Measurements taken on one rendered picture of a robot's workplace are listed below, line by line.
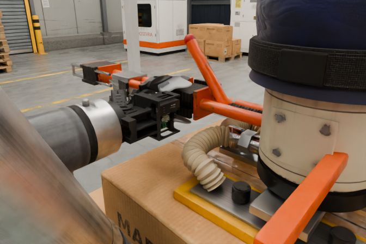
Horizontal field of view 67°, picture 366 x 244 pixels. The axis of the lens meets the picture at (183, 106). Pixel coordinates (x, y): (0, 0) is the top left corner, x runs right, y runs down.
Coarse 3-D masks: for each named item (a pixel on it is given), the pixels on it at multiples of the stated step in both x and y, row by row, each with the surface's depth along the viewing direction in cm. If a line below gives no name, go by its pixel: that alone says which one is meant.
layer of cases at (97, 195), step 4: (100, 188) 134; (92, 192) 131; (96, 192) 131; (100, 192) 131; (92, 196) 129; (96, 196) 129; (100, 196) 129; (96, 200) 126; (100, 200) 126; (100, 204) 124; (100, 208) 121; (104, 208) 121; (104, 212) 119
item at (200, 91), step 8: (192, 80) 61; (200, 80) 61; (184, 88) 57; (192, 88) 57; (200, 88) 57; (208, 88) 54; (184, 96) 52; (192, 96) 52; (200, 96) 52; (208, 96) 54; (184, 104) 54; (192, 104) 52; (176, 112) 55; (184, 112) 53; (192, 112) 53; (200, 112) 53; (208, 112) 55
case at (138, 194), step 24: (168, 144) 65; (120, 168) 55; (144, 168) 55; (168, 168) 55; (240, 168) 55; (120, 192) 50; (144, 192) 48; (168, 192) 48; (120, 216) 52; (144, 216) 45; (168, 216) 43; (192, 216) 43; (336, 216) 43; (360, 216) 43; (144, 240) 47; (168, 240) 42; (192, 240) 38; (216, 240) 38; (240, 240) 38
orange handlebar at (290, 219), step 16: (144, 80) 69; (224, 112) 49; (240, 112) 47; (256, 112) 46; (336, 160) 32; (320, 176) 29; (336, 176) 30; (304, 192) 26; (320, 192) 26; (288, 208) 24; (304, 208) 24; (272, 224) 22; (288, 224) 22; (304, 224) 24; (256, 240) 21; (272, 240) 21; (288, 240) 21
